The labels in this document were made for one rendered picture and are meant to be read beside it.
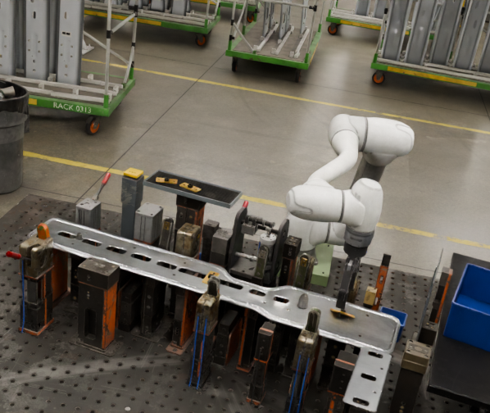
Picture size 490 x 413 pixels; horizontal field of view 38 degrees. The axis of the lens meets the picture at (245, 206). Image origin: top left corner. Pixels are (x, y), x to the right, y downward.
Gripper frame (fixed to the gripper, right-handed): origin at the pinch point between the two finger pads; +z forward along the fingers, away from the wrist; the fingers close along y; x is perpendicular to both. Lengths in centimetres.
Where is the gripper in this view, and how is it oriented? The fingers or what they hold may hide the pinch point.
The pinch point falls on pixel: (345, 294)
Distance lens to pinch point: 240.7
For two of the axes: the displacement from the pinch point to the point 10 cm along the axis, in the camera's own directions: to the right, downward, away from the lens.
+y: -3.3, 3.9, -8.6
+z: -1.2, 8.8, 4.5
